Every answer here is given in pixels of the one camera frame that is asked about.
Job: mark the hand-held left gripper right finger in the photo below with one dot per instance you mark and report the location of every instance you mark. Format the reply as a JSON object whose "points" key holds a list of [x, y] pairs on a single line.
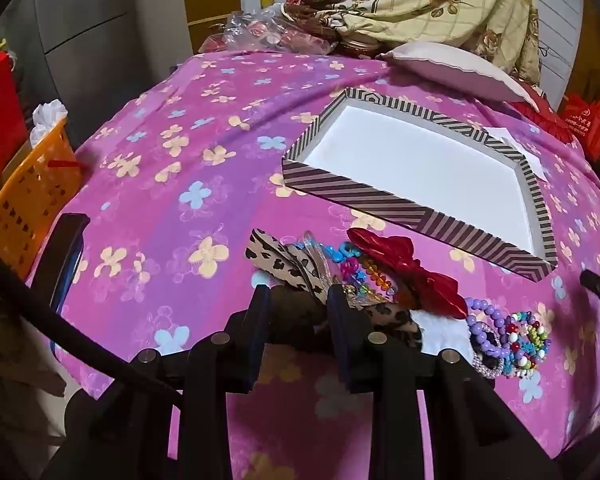
{"points": [[337, 322]]}

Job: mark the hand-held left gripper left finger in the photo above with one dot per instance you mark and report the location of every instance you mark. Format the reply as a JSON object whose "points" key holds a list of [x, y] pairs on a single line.
{"points": [[260, 312]]}

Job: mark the dark leopard print hair bow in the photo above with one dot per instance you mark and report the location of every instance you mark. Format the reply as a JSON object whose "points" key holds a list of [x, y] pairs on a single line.
{"points": [[397, 322]]}

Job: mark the red hair bow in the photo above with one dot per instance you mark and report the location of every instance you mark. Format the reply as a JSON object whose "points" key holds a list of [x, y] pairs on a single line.
{"points": [[430, 285]]}

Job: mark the striped cardboard box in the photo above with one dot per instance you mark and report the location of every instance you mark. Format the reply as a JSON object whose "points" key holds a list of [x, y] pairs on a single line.
{"points": [[420, 160]]}

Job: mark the white paper sheet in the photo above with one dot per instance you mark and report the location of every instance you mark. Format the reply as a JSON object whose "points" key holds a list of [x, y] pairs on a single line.
{"points": [[525, 155]]}

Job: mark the red gift bag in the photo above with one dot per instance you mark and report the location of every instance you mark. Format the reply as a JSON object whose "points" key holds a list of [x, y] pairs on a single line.
{"points": [[587, 120]]}

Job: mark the red frilled cushion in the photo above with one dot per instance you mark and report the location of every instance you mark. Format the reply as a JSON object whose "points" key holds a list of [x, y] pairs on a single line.
{"points": [[545, 115]]}

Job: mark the pink floral blanket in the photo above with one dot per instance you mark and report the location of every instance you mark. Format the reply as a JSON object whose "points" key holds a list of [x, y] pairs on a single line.
{"points": [[180, 135]]}

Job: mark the black phone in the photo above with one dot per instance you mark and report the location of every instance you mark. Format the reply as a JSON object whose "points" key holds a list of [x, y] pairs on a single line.
{"points": [[65, 255]]}

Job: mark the orange plastic basket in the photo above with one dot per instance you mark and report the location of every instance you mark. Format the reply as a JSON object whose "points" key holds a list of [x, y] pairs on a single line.
{"points": [[25, 195]]}

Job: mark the white pillow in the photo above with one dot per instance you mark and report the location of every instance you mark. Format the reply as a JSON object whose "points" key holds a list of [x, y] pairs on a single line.
{"points": [[455, 67]]}

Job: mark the brown jar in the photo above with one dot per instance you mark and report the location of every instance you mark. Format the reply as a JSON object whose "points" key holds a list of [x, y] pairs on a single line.
{"points": [[357, 47]]}

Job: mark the clear plastic bag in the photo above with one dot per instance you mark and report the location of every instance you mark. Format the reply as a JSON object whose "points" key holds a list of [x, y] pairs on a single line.
{"points": [[260, 30]]}

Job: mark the white tissue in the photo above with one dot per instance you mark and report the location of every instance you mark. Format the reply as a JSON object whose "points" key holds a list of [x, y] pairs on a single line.
{"points": [[50, 115]]}

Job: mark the grey metal cabinet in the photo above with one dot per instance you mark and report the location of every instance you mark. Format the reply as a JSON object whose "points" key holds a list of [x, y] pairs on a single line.
{"points": [[105, 35]]}

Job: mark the red paper bag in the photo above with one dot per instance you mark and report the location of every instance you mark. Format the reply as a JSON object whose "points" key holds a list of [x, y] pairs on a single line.
{"points": [[0, 110]]}

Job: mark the beige floral quilt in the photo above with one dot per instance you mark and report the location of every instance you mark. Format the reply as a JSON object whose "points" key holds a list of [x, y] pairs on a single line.
{"points": [[430, 0]]}

